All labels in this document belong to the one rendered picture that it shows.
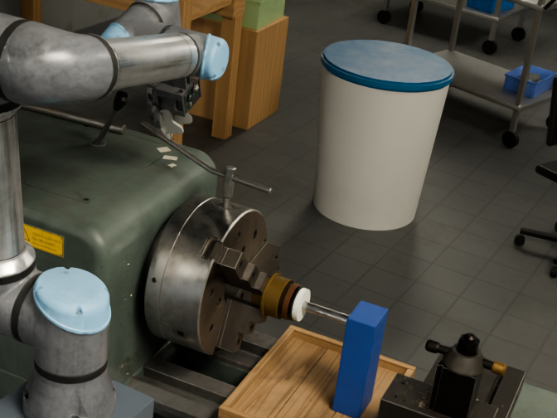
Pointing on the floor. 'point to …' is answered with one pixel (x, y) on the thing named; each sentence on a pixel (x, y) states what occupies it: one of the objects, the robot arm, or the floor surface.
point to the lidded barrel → (376, 130)
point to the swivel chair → (545, 173)
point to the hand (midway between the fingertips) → (166, 132)
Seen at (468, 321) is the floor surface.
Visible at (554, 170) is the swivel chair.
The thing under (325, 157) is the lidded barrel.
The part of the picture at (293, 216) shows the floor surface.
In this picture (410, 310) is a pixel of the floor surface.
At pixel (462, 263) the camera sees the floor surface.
